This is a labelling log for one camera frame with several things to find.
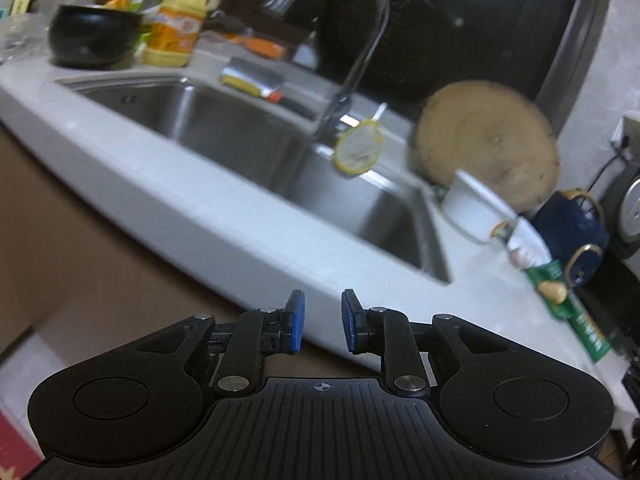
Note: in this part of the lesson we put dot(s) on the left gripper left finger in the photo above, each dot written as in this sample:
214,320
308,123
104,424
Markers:
242,347

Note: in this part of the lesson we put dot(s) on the yellow detergent bottle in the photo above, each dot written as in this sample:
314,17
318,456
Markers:
175,30

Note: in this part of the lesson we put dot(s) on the orange package on sill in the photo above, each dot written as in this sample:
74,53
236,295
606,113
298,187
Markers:
263,47

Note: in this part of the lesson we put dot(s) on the black colander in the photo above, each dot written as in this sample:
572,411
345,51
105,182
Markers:
417,45

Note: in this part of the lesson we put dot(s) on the stainless steel sink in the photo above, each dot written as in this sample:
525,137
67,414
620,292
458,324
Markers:
379,207

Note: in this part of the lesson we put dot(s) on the green plastic snack bag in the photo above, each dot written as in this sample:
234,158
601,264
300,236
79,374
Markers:
564,305

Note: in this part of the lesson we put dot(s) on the black ceramic bowl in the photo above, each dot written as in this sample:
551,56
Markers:
92,36

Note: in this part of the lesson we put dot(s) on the yellow sponge with scourer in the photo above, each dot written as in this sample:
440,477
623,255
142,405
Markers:
251,78

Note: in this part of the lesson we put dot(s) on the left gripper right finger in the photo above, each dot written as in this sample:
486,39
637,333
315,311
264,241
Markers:
390,335

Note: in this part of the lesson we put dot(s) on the round wooden cutting board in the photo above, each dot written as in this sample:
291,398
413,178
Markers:
493,133

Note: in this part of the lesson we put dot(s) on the dark blue rice cooker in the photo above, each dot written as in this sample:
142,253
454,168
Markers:
571,222

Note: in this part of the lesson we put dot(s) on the black silver appliance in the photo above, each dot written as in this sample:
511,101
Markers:
620,204

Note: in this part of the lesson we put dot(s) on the yellow rimmed mesh strainer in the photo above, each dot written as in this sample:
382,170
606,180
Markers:
359,148

